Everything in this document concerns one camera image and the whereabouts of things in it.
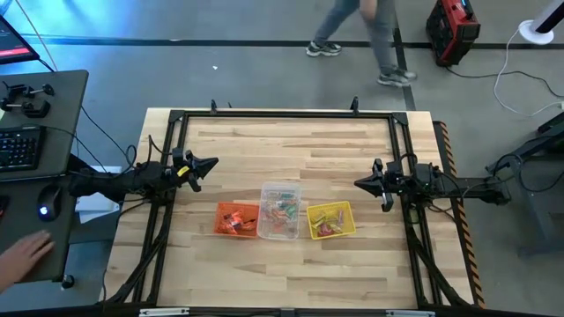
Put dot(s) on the laptop screen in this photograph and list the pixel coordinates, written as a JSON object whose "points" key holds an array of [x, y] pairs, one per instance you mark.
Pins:
{"points": [[13, 48]]}

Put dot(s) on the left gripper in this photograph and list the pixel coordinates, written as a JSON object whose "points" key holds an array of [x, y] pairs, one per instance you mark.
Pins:
{"points": [[193, 176]]}

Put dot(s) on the person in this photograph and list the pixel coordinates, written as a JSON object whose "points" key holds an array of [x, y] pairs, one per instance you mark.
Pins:
{"points": [[381, 35]]}

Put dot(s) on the orange red candy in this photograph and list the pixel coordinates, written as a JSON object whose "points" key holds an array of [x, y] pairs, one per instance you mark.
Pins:
{"points": [[282, 230]]}

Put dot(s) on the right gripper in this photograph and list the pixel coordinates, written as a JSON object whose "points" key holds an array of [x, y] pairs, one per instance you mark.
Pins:
{"points": [[403, 186]]}

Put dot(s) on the black yellow hazard strip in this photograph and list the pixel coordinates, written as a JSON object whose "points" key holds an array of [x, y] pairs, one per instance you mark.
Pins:
{"points": [[472, 273]]}

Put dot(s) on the silver metal bracket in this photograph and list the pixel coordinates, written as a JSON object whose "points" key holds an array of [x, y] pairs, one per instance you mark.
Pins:
{"points": [[163, 312], [410, 313]]}

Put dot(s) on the yellow plastic basket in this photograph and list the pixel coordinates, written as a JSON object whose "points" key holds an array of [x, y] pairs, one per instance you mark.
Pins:
{"points": [[348, 209]]}

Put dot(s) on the teal candy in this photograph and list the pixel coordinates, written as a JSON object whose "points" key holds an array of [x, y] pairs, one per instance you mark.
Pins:
{"points": [[288, 196]]}

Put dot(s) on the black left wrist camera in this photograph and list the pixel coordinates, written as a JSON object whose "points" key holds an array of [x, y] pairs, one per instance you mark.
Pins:
{"points": [[180, 156]]}

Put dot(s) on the red black tool box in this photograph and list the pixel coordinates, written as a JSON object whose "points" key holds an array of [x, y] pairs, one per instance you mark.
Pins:
{"points": [[454, 26]]}

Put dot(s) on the black desk foot knob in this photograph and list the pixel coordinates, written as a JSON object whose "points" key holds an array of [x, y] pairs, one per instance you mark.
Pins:
{"points": [[67, 282]]}

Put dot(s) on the black desk panel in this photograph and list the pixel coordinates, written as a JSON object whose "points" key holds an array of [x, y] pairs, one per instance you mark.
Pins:
{"points": [[26, 211], [66, 114]]}

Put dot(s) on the black computer mouse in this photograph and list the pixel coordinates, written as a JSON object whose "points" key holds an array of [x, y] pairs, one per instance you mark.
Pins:
{"points": [[50, 200]]}

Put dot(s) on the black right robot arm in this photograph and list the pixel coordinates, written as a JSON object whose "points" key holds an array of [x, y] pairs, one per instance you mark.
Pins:
{"points": [[471, 188]]}

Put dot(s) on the black metal C-clamp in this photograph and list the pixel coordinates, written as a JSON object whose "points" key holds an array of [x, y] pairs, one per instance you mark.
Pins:
{"points": [[26, 90], [31, 109]]}

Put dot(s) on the black aluminium table frame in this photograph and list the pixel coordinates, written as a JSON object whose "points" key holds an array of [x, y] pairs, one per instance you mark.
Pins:
{"points": [[308, 114]]}

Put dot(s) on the white-based black pole stand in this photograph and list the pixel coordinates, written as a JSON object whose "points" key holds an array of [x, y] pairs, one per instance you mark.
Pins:
{"points": [[535, 33]]}

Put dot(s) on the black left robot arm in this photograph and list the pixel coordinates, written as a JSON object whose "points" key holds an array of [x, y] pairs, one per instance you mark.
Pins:
{"points": [[132, 181]]}

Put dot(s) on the pale yellow candy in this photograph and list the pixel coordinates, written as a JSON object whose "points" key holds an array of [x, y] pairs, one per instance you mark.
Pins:
{"points": [[337, 229]]}

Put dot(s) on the small black frame clamp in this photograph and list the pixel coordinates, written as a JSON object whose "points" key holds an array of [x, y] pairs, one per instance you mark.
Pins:
{"points": [[354, 105], [213, 106]]}

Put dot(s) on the white printed cardboard box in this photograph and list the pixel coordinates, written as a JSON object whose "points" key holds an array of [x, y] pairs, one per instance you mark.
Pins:
{"points": [[94, 212]]}

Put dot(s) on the person's hand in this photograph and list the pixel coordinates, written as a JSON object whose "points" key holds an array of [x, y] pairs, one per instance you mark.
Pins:
{"points": [[24, 257]]}

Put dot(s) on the clear plastic bin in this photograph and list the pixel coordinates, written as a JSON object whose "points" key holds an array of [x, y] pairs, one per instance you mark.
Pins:
{"points": [[282, 237]]}

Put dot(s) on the purple candy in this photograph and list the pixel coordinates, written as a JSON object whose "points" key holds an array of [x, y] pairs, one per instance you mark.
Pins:
{"points": [[339, 217]]}

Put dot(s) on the orange plastic basket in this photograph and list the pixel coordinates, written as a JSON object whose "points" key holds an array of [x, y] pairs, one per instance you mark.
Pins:
{"points": [[220, 208]]}

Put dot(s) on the black backlit keyboard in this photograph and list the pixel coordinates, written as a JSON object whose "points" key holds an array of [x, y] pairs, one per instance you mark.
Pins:
{"points": [[20, 147]]}

